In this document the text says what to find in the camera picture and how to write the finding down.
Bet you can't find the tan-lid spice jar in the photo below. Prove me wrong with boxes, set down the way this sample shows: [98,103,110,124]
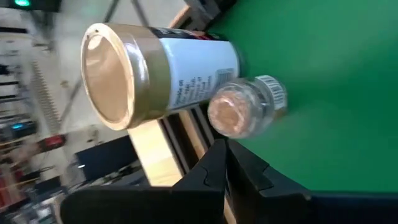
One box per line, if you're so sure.
[80,22,246,131]

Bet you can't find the dark blue box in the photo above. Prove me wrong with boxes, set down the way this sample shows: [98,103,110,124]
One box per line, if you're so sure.
[76,135,147,183]

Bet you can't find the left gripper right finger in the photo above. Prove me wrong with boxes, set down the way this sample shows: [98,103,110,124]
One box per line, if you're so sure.
[226,139,398,224]

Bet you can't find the black computer green lights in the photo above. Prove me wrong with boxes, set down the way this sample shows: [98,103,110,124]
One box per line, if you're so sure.
[0,0,62,13]

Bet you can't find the small glass pink salt jar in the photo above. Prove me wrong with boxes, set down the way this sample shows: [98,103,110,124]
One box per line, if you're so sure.
[206,74,289,139]

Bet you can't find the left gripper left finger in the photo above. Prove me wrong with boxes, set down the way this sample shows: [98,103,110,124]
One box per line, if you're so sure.
[60,139,227,224]

